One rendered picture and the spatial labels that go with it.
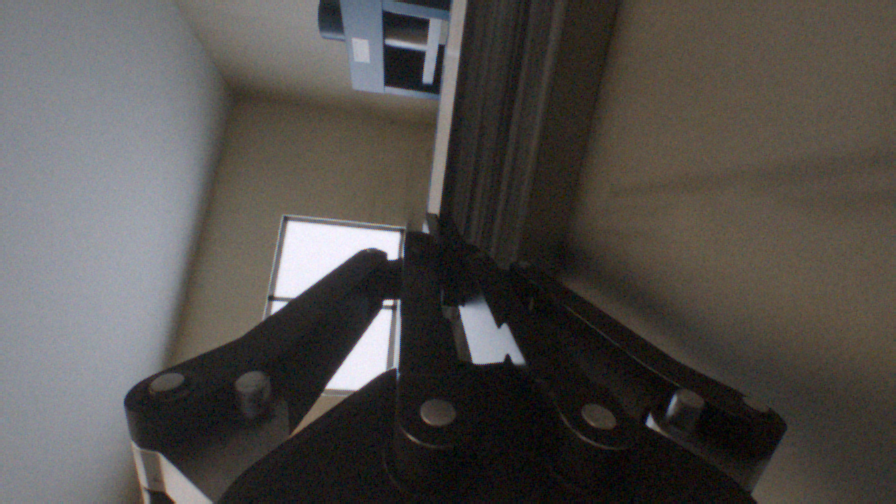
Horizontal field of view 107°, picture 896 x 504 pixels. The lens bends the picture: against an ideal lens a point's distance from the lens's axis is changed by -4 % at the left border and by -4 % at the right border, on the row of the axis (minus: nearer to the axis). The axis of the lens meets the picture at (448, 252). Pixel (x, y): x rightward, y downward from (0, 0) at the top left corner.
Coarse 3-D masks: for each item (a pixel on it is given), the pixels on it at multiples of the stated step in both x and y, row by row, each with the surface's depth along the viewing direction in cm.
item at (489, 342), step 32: (480, 256) 15; (480, 288) 12; (480, 320) 11; (512, 320) 10; (480, 352) 11; (512, 352) 8; (544, 352) 8; (544, 384) 6; (576, 384) 6; (544, 416) 6; (576, 416) 5; (608, 416) 5; (576, 448) 5; (608, 448) 5; (608, 480) 5
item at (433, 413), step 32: (416, 256) 14; (416, 288) 11; (416, 320) 8; (448, 320) 8; (416, 352) 7; (448, 352) 7; (416, 384) 6; (448, 384) 6; (416, 416) 5; (448, 416) 5; (416, 448) 5; (448, 448) 5; (416, 480) 5; (448, 480) 5
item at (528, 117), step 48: (480, 0) 20; (528, 0) 20; (576, 0) 20; (480, 48) 21; (528, 48) 21; (576, 48) 21; (480, 96) 22; (528, 96) 22; (576, 96) 22; (480, 144) 23; (528, 144) 23; (576, 144) 23; (480, 192) 24; (528, 192) 24; (480, 240) 25; (528, 240) 25
